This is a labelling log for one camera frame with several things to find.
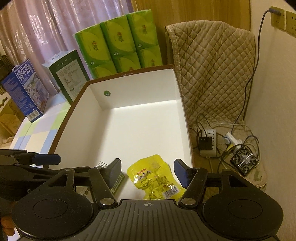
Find green and white leaflet packet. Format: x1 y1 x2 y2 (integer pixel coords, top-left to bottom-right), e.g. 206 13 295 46
75 162 125 201

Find yellow snack pouch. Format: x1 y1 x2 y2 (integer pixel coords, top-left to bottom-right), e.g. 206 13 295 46
127 155 185 201

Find checkered bed sheet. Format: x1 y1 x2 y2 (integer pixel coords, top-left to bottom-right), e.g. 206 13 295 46
10 93 70 154

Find white power strip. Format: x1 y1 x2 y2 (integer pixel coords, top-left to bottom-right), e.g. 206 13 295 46
199 129 217 158

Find white plug adapter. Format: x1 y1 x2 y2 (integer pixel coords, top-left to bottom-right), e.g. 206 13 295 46
223 132 242 148

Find brown and white cardboard box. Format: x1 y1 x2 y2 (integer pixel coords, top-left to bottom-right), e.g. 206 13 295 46
47 64 195 201

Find black square fan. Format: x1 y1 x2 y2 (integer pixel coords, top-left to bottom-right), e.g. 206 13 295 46
230 146 259 177

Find blue milk carton box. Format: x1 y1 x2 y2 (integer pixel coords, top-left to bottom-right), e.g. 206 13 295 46
1 59 49 123

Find stacked cardboard boxes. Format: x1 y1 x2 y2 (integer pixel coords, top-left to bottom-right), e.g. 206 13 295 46
0 53 26 140

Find green cow milk carton box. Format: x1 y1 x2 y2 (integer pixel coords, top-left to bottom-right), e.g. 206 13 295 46
43 50 90 104

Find beige quilted cover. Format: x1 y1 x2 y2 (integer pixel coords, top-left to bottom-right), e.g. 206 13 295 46
165 20 267 189

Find green tissue pack bundle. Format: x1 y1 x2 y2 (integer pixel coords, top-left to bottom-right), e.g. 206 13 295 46
75 9 163 78

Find wall socket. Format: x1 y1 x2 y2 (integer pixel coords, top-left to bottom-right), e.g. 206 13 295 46
270 6 296 37

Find grey power cable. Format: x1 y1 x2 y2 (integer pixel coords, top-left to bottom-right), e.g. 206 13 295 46
233 8 273 126

